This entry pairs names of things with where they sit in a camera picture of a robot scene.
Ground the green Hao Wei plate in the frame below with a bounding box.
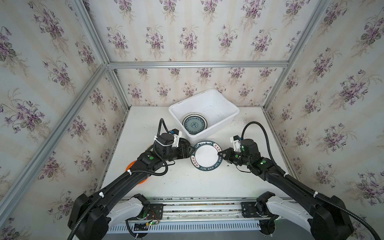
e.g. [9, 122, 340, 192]
[190, 141, 223, 172]

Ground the blue floral small plate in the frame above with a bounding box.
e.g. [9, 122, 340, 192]
[183, 114, 208, 135]

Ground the black glossy plate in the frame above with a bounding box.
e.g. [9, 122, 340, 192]
[179, 138, 194, 152]

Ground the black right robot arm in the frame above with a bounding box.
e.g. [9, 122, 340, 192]
[218, 132, 380, 240]

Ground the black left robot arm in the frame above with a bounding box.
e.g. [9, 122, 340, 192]
[68, 119, 195, 240]

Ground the white plastic bin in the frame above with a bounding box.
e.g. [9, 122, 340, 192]
[169, 89, 240, 144]

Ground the orange plate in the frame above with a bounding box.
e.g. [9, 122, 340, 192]
[126, 161, 151, 185]

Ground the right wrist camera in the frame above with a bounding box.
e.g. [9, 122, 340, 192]
[230, 135, 241, 152]

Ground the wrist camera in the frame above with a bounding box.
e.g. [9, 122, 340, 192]
[230, 135, 241, 152]
[170, 129, 183, 148]

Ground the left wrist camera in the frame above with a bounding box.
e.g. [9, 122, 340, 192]
[170, 129, 183, 148]

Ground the aluminium rail base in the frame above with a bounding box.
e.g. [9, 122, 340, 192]
[106, 200, 267, 234]

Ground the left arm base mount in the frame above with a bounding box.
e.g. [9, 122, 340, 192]
[123, 194, 164, 240]

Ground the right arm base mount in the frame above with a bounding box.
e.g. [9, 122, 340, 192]
[241, 192, 280, 236]

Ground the aluminium frame post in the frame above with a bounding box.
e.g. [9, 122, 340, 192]
[106, 62, 131, 112]

